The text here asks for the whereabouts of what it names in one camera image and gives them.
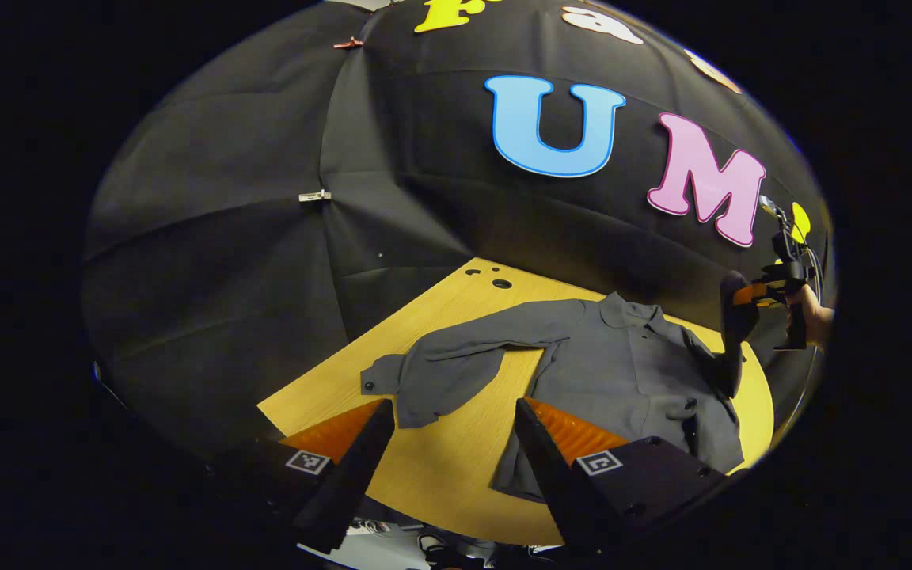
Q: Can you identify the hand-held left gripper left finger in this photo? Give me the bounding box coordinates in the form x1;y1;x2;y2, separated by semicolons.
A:
203;398;396;555

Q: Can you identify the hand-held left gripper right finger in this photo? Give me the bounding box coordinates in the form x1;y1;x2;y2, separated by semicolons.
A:
514;397;730;557

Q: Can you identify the grey button-up shirt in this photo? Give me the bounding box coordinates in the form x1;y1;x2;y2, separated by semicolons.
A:
359;291;746;504

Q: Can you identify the black backdrop cloth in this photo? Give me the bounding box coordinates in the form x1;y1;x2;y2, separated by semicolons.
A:
80;0;837;476

